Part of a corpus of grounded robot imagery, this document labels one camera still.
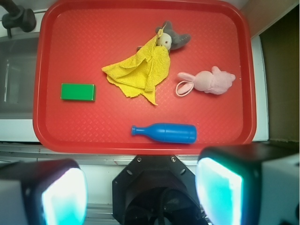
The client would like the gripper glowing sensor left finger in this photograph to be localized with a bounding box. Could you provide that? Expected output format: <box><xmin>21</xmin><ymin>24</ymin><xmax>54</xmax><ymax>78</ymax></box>
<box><xmin>0</xmin><ymin>159</ymin><xmax>88</xmax><ymax>225</ymax></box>

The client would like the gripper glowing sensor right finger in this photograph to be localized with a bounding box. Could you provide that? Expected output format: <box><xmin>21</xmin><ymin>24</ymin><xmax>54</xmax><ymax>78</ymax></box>
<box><xmin>195</xmin><ymin>143</ymin><xmax>300</xmax><ymax>225</ymax></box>

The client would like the green rectangular block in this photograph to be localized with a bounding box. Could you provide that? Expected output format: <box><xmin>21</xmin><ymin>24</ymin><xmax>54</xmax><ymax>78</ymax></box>
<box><xmin>60</xmin><ymin>83</ymin><xmax>96</xmax><ymax>101</ymax></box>

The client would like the blue plastic bottle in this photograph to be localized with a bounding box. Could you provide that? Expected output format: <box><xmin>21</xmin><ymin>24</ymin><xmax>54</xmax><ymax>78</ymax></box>
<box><xmin>131</xmin><ymin>123</ymin><xmax>197</xmax><ymax>144</ymax></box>

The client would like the pink plush bunny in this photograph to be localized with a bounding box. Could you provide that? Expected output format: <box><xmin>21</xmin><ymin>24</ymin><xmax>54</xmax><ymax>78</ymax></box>
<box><xmin>175</xmin><ymin>66</ymin><xmax>236</xmax><ymax>97</ymax></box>

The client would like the red plastic tray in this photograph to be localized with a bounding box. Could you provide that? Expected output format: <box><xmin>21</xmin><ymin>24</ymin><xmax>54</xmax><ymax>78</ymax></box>
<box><xmin>33</xmin><ymin>0</ymin><xmax>256</xmax><ymax>155</ymax></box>

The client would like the metal sink basin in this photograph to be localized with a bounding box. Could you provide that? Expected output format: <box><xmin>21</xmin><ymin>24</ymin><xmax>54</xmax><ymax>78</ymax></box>
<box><xmin>0</xmin><ymin>34</ymin><xmax>39</xmax><ymax>119</ymax></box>

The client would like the yellow cloth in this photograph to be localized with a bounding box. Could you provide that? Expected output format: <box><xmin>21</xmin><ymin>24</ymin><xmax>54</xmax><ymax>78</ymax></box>
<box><xmin>101</xmin><ymin>28</ymin><xmax>172</xmax><ymax>105</ymax></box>

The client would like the grey plush toy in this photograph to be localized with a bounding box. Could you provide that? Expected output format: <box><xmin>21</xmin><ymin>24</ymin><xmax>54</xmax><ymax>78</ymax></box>
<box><xmin>137</xmin><ymin>20</ymin><xmax>192</xmax><ymax>52</ymax></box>

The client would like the black faucet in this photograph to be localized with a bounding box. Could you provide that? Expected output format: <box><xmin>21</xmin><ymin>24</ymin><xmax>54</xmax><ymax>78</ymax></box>
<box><xmin>0</xmin><ymin>0</ymin><xmax>37</xmax><ymax>38</ymax></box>

